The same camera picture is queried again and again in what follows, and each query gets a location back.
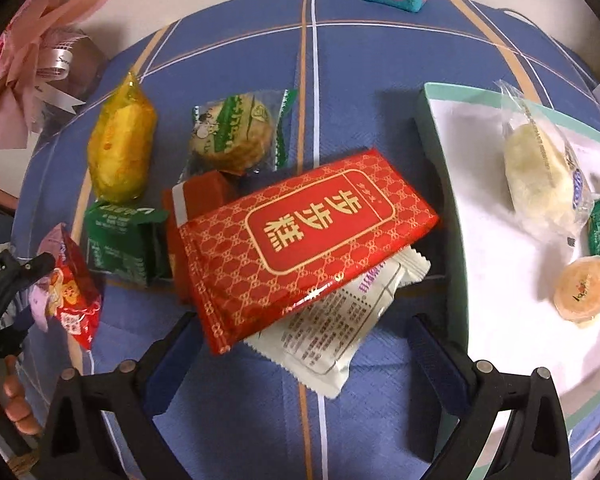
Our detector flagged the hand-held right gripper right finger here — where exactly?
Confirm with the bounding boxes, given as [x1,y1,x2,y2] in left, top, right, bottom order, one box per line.
[407,314,573,480]

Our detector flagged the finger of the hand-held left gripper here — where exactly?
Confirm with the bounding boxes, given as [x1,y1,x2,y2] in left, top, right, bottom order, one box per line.
[0,326,29,377]
[0,251,57,329]

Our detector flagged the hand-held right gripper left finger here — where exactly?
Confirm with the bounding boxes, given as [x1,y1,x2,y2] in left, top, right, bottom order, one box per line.
[45,310,206,480]

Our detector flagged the red cartoon snack packet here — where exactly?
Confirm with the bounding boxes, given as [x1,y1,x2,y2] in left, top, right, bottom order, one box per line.
[37,237,103,351]

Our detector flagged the dark green snack packet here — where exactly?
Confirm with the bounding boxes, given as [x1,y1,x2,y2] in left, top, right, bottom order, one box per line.
[82,200,173,288]

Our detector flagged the mint green box tray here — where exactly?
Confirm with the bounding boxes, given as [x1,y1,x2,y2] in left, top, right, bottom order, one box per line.
[412,82,600,433]

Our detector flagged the small red box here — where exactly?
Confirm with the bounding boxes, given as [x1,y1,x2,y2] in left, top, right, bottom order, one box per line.
[161,170,241,306]

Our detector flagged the round jelly cup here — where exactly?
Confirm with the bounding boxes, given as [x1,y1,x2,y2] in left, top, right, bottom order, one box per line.
[554,255,600,328]

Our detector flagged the red gold patterned cake packet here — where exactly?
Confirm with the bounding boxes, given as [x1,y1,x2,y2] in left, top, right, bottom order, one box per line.
[177,147,441,356]

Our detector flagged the white bun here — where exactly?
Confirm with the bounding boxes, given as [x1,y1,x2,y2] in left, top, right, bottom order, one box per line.
[497,80,596,246]

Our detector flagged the person's left hand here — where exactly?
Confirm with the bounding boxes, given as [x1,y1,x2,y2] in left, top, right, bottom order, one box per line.
[0,354,43,436]

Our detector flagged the yellow snack packet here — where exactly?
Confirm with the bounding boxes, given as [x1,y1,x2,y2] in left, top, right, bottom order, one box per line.
[86,71,158,205]

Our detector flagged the pink flower bouquet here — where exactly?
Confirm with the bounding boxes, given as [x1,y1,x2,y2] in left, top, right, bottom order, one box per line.
[0,0,111,158]

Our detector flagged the round cookie in green packet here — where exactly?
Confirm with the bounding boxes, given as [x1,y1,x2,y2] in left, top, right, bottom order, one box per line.
[187,87,299,176]

